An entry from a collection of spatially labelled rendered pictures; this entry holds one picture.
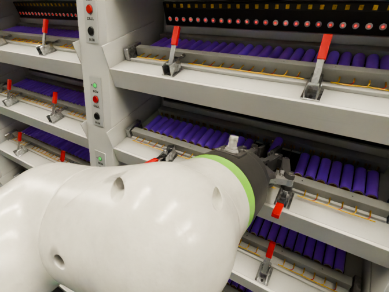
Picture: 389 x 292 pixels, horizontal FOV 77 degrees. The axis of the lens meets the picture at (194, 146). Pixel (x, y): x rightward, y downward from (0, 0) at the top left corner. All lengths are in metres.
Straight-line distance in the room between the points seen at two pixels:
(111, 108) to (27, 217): 0.44
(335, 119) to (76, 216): 0.36
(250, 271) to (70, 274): 0.48
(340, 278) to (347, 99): 0.36
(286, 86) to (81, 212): 0.37
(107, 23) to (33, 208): 0.46
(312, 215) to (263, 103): 0.21
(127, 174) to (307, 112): 0.31
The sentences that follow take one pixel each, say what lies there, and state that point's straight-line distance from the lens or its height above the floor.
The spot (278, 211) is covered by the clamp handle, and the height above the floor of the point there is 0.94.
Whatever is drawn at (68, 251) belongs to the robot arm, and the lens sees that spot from 0.18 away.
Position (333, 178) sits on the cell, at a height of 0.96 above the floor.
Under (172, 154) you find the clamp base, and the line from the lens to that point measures 0.57.
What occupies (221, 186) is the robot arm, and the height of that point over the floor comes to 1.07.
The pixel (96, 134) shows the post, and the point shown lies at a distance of 0.70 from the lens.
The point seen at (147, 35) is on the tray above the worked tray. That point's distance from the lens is 0.70.
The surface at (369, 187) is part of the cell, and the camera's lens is 0.54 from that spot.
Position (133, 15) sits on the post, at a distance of 0.67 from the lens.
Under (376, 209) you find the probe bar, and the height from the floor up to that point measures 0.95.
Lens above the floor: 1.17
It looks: 22 degrees down
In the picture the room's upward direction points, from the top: 5 degrees clockwise
